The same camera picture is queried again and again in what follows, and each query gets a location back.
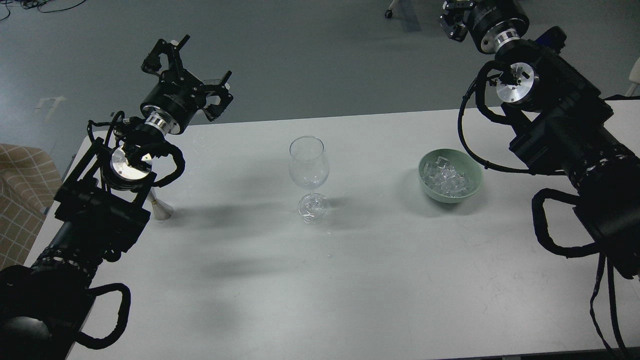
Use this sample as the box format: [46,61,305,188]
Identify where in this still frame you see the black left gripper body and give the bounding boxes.
[141,70,208,136]

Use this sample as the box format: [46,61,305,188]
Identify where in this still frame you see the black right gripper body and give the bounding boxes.
[467,0,530,54]

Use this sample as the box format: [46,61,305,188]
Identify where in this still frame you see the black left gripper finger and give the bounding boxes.
[141,34,191,79]
[202,70,234,122]

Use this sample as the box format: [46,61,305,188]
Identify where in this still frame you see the steel cocktail jigger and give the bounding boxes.
[146,187,174,222]

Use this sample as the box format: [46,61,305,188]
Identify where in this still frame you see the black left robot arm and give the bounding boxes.
[1,35,234,360]

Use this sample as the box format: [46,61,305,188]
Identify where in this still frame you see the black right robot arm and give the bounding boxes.
[439,0,640,360]

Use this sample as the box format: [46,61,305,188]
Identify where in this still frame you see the clear wine glass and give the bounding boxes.
[288,136,330,224]

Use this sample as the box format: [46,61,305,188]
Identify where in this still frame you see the clear ice cubes pile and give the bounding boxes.
[422,156,476,198]

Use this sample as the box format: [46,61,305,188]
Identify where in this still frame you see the green bowl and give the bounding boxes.
[417,148,483,204]

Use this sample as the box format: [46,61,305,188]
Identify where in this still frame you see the white chair part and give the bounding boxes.
[625,57,640,97]

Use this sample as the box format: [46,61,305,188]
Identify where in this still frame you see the tan checkered chair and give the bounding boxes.
[0,143,62,270]

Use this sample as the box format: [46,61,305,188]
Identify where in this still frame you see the black floor cables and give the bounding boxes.
[0,0,87,22]

